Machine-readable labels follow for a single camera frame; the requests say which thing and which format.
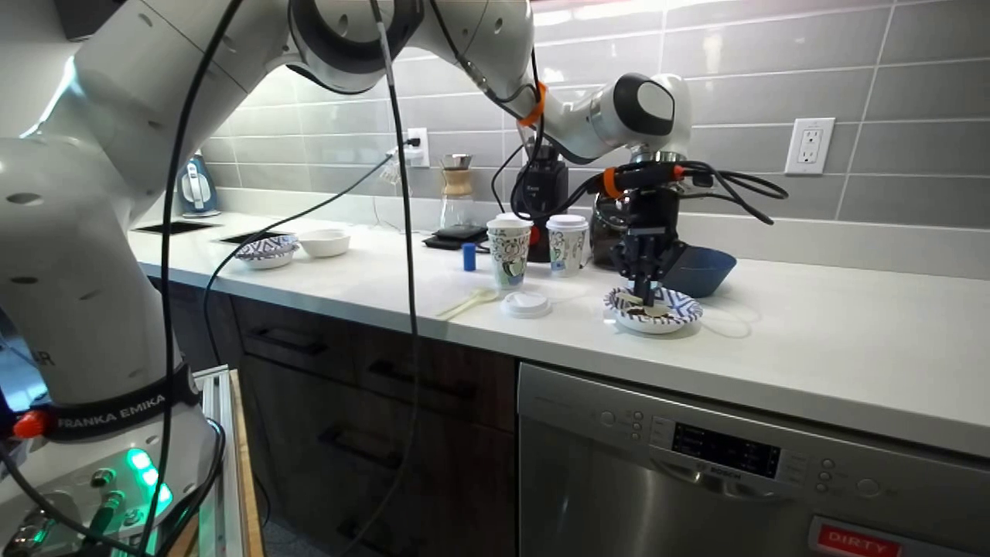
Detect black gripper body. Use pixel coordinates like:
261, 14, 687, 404
616, 190, 687, 274

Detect dark blue bowl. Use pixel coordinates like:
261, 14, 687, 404
659, 244, 739, 300

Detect lidded patterned paper cup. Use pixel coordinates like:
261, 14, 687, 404
545, 212, 594, 280

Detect white plastic cup lid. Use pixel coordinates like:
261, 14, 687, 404
501, 291, 553, 323

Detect black coffee grinder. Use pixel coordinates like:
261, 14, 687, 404
508, 140, 572, 268

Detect open patterned paper cup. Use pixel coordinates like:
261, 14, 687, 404
487, 212, 536, 294

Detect black coffee scale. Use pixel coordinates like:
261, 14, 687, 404
423, 226, 493, 255

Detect plain white bowl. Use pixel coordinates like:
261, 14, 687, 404
294, 226, 356, 260

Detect glass pour-over carafe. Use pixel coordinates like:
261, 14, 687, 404
436, 153, 489, 238

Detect stainless steel dishwasher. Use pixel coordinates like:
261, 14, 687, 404
514, 359, 990, 557

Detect dark wood drawer cabinet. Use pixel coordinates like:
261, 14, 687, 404
141, 269, 524, 557

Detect red white sticker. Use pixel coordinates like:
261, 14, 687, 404
803, 518, 908, 557

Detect blue translucent container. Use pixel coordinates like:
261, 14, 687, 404
174, 153, 223, 220

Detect robot stand green lights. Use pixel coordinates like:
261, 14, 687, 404
0, 413, 230, 557

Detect black wrist camera orange mount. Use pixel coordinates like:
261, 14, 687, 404
601, 157, 718, 196

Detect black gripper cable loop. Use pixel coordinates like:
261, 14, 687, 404
677, 166, 791, 228

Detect orange cable strap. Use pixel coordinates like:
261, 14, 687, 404
517, 78, 550, 132

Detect white wall outlet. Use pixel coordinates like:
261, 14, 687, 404
782, 116, 840, 179
403, 124, 432, 172

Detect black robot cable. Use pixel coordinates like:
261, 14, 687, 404
337, 0, 426, 557
134, 0, 250, 557

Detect black drawer handle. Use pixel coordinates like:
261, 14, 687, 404
337, 518, 415, 557
365, 355, 457, 404
317, 425, 408, 475
249, 324, 324, 359

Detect white metal frame post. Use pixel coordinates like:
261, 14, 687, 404
188, 362, 269, 557

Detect black flat panel silver frame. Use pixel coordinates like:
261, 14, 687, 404
134, 215, 226, 238

